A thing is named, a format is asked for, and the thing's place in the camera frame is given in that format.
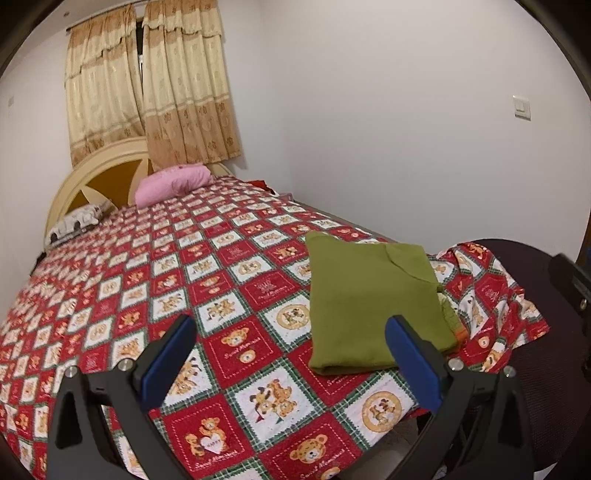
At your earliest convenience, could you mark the black mesh chair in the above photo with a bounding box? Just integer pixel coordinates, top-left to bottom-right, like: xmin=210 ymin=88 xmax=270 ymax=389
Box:
xmin=429 ymin=237 xmax=591 ymax=480

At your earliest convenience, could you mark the white car-print pillow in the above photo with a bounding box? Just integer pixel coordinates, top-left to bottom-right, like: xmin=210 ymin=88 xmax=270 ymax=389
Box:
xmin=44 ymin=199 xmax=114 ymax=247

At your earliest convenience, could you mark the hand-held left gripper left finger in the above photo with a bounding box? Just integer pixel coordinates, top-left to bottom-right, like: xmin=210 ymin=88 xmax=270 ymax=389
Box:
xmin=46 ymin=315 xmax=198 ymax=480

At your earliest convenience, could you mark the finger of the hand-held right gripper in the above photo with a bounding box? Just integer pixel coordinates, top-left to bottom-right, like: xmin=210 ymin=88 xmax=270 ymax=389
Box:
xmin=549 ymin=253 xmax=591 ymax=319

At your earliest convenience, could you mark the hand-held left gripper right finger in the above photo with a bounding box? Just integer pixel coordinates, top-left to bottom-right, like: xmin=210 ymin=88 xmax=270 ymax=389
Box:
xmin=385 ymin=315 xmax=539 ymax=480

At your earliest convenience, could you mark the beige patterned window curtain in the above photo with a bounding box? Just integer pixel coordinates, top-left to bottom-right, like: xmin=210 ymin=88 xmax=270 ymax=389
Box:
xmin=65 ymin=4 xmax=148 ymax=169
xmin=141 ymin=0 xmax=243 ymax=169

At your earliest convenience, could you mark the red checked printed bed blanket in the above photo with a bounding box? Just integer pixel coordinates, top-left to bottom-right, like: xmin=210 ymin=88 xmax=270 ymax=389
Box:
xmin=0 ymin=174 xmax=552 ymax=480

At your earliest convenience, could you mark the pink pillow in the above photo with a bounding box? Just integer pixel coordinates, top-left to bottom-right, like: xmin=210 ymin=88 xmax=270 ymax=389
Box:
xmin=135 ymin=162 xmax=212 ymax=208

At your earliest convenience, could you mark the striped green orange knit sweater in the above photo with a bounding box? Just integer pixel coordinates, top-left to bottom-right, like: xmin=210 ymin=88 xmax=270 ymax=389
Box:
xmin=305 ymin=231 xmax=467 ymax=376

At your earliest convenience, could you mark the cream wooden headboard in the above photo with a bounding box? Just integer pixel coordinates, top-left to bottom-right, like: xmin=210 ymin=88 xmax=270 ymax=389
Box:
xmin=46 ymin=137 xmax=234 ymax=227

